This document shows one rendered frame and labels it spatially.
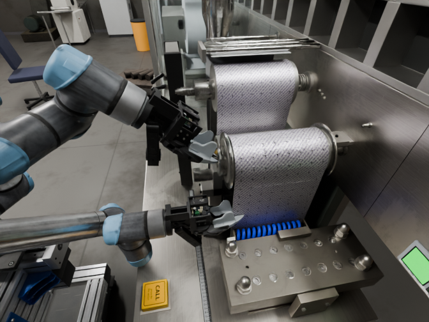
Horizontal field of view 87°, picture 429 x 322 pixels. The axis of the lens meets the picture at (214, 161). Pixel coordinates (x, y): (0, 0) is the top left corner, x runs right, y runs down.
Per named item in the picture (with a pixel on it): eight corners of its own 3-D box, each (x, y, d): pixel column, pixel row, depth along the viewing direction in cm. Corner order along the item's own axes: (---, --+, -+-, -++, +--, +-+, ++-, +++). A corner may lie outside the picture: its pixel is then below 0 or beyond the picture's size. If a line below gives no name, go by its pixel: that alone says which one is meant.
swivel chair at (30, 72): (71, 95, 379) (41, 25, 314) (55, 111, 337) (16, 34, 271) (34, 96, 377) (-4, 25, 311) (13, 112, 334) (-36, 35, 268)
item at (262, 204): (230, 230, 69) (233, 188, 57) (302, 219, 72) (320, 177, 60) (230, 231, 69) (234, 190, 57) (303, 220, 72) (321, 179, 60)
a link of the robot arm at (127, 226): (113, 227, 65) (104, 209, 59) (152, 222, 66) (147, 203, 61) (108, 253, 59) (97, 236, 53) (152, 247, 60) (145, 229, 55)
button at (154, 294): (144, 285, 68) (142, 282, 67) (168, 281, 69) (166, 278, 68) (142, 312, 63) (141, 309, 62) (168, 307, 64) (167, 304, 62)
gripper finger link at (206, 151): (232, 155, 51) (199, 135, 47) (215, 172, 54) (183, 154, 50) (229, 147, 54) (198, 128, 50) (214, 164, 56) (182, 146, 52)
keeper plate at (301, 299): (287, 309, 63) (297, 294, 56) (321, 302, 64) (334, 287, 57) (291, 320, 61) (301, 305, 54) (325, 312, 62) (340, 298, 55)
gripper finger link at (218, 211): (244, 202, 62) (210, 207, 60) (242, 216, 65) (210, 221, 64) (241, 193, 64) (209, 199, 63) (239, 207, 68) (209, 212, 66)
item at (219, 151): (213, 154, 63) (216, 142, 56) (221, 153, 63) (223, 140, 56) (218, 179, 60) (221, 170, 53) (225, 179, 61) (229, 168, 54)
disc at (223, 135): (219, 163, 69) (219, 121, 59) (220, 163, 69) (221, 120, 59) (229, 201, 58) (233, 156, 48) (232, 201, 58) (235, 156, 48)
